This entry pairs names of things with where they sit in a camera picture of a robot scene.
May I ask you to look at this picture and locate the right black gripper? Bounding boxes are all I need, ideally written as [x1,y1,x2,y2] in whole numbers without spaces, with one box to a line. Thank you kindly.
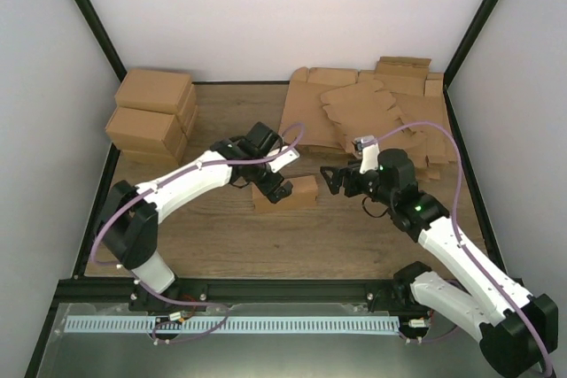
[320,160,395,207]

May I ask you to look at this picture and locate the cardboard box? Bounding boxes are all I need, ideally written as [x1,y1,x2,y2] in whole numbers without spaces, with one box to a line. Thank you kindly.
[252,175,319,213]
[115,68,197,120]
[115,135,188,166]
[105,107,188,156]

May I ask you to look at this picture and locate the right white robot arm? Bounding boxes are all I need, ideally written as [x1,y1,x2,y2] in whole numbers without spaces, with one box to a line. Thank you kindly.
[320,147,558,377]

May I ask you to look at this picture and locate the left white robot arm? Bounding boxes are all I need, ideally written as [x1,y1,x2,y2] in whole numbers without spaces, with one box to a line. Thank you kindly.
[89,122,299,311]

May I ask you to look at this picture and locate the stack of flat cardboard blanks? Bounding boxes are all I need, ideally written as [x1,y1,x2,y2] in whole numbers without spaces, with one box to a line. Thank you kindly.
[280,57,456,181]

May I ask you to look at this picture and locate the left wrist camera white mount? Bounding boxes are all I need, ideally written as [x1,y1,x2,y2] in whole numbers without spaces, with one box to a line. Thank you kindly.
[268,149,300,173]

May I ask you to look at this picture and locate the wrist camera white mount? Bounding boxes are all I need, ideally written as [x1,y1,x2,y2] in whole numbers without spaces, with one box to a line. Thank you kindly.
[268,149,300,173]
[353,135,380,174]

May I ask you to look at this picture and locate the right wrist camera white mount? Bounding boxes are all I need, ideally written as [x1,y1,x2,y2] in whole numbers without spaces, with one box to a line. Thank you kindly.
[353,135,380,174]

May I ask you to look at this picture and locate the black aluminium frame rail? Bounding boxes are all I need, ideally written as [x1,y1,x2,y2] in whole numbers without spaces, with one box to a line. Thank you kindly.
[54,277,417,312]

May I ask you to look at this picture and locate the light blue slotted cable duct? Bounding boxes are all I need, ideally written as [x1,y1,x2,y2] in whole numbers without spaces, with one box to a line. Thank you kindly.
[63,315,400,336]

